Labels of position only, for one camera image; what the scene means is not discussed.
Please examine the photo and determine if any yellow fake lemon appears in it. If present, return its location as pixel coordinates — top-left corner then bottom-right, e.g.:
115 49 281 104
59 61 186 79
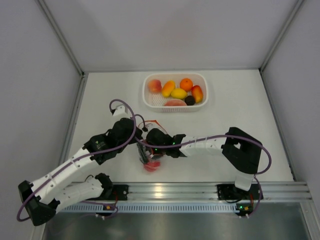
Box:
170 88 188 100

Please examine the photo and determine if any red fake apple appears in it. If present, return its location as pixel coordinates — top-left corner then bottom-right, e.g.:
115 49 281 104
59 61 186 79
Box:
143 161 161 173

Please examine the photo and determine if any clear zip top bag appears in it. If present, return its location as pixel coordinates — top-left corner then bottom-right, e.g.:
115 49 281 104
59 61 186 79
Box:
137 120 167 167

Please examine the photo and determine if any white perforated plastic basket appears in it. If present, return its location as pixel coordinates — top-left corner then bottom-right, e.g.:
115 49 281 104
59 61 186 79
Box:
142 72 209 113

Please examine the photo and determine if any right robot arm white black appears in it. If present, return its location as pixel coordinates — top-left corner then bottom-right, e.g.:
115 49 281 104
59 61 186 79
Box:
137 127 263 200

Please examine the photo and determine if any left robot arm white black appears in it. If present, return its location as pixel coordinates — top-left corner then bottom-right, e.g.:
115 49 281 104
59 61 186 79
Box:
16 114 142 226

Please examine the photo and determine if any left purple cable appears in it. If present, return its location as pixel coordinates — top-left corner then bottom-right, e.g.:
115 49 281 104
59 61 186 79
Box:
16 99 138 223

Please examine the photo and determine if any fake watermelon slice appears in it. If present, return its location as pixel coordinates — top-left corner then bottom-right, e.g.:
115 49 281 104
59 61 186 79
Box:
164 99 187 107

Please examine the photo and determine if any dark fake plum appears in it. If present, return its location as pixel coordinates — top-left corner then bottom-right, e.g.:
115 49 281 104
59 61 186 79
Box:
184 95 196 106

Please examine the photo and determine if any white slotted cable duct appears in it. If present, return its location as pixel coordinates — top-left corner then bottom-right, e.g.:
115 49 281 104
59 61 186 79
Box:
61 202 252 214

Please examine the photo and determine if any yellow orange fake mango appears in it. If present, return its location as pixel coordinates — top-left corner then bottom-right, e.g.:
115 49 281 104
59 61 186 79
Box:
191 85 204 104

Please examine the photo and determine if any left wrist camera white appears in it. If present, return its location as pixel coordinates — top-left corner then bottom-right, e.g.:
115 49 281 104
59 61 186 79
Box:
112 105 128 118

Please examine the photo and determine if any orange fake fruit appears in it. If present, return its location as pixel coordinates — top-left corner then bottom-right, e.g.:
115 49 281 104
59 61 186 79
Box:
179 78 194 92

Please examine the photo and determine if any peach fake fruit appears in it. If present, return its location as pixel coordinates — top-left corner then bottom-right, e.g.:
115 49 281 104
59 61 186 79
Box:
147 79 162 94

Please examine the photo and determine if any aluminium rail frame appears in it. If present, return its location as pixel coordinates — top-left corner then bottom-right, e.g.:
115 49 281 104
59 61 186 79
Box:
39 181 312 202

